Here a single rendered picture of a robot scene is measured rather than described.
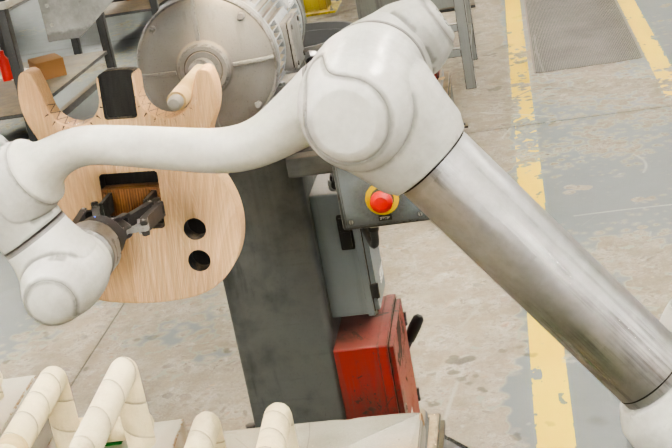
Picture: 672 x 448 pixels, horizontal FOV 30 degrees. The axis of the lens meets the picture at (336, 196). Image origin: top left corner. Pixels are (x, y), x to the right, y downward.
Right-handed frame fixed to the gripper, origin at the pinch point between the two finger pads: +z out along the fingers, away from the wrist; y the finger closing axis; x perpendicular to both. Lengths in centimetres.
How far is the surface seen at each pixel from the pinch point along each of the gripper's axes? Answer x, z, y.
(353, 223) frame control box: -13.6, 18.1, 33.6
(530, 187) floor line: -101, 290, 64
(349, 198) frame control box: -8.9, 18.0, 33.6
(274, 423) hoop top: -4, -73, 36
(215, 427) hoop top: -5, -71, 29
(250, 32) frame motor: 22.4, 19.3, 20.3
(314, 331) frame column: -42, 36, 20
